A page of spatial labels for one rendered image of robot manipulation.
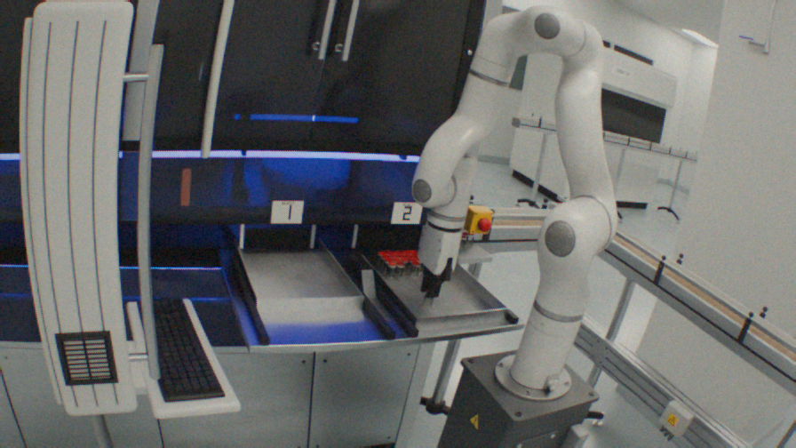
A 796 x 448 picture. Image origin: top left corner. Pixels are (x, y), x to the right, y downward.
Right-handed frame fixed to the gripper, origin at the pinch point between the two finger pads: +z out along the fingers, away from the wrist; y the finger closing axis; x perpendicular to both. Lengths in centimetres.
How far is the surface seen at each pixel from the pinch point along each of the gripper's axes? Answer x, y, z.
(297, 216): -24.0, -30.6, -4.7
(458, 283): 17.9, -14.7, 7.8
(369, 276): -9.7, -12.6, 3.5
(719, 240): 158, -6, -5
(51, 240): -85, 24, -22
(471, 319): 8.9, 6.8, 6.1
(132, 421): -80, -30, 68
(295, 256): -22.4, -33.6, 8.1
